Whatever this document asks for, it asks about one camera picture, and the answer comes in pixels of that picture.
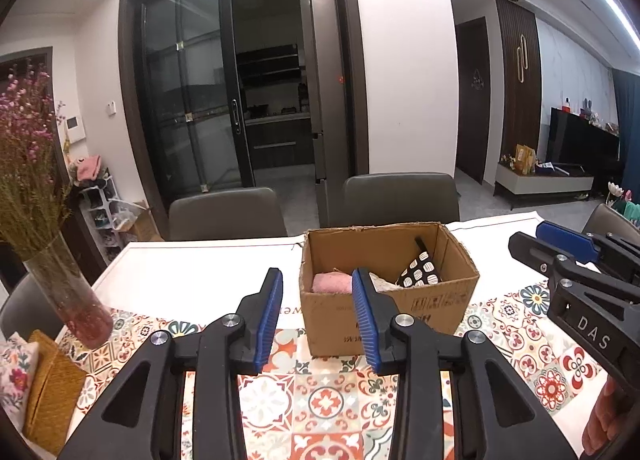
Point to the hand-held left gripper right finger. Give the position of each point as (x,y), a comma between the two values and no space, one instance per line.
(365,325)

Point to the dark wooden door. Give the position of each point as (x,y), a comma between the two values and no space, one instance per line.
(472,100)

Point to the white wall switch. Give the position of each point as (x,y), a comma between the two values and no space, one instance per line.
(111,109)

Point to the grey dining chair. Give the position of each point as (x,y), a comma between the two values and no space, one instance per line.
(20,305)
(607,220)
(225,215)
(400,200)

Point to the blue curtain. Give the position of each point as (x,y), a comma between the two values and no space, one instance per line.
(627,125)

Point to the dark kitchen cabinet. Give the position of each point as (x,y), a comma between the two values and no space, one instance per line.
(277,140)

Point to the pink fleece towel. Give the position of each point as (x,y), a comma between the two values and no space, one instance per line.
(332,282)

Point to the black white spotted pot holder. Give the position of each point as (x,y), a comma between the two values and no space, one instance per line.
(420,270)

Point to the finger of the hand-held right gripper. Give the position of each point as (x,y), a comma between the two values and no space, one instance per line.
(567,240)
(530,250)

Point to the cardboard box on floor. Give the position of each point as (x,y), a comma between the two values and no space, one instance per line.
(142,225)

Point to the brown cardboard box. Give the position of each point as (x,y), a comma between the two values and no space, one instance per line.
(425,310)

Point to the glass vase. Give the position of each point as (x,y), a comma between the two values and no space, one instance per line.
(75,300)

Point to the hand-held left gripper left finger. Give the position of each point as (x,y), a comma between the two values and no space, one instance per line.
(267,325)

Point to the pink cloth on rack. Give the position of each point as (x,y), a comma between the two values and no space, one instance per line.
(89,168)

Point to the sliding glass door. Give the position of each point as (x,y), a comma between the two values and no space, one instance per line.
(190,90)

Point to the floral fabric cushion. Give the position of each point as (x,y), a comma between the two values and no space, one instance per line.
(15,380)

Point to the dried pink flowers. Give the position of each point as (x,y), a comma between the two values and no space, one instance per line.
(25,165)

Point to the white artificial flower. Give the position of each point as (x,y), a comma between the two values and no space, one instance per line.
(616,190)

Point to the black television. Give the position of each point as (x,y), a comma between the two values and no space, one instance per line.
(580,140)

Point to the person's right hand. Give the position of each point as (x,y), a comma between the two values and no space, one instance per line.
(602,420)

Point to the colourful tile pattern table mat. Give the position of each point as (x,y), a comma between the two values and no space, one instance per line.
(325,400)

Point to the white shoe rack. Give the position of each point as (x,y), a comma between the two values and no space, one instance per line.
(102,220)

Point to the yellow woven tissue box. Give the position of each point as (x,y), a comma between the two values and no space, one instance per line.
(55,385)

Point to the white television cabinet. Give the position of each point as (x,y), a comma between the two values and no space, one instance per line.
(545,185)

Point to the white wall control panel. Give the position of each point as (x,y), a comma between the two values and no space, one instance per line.
(75,129)

